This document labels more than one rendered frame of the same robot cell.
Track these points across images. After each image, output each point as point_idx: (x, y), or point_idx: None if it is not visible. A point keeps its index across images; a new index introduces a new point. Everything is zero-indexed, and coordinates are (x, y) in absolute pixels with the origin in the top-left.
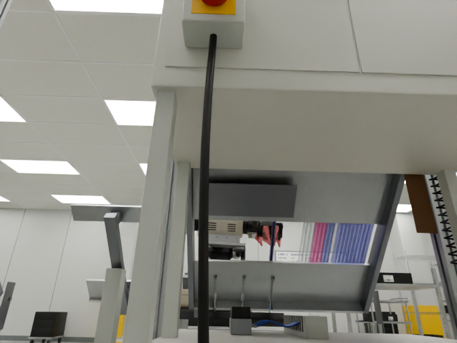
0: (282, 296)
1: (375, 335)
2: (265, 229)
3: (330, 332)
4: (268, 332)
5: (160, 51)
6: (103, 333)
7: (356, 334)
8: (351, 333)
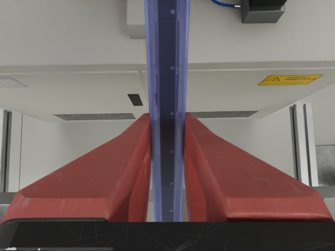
0: None
1: (0, 2)
2: (264, 163)
3: (62, 62)
4: (199, 9)
5: None
6: None
7: (31, 10)
8: (34, 29)
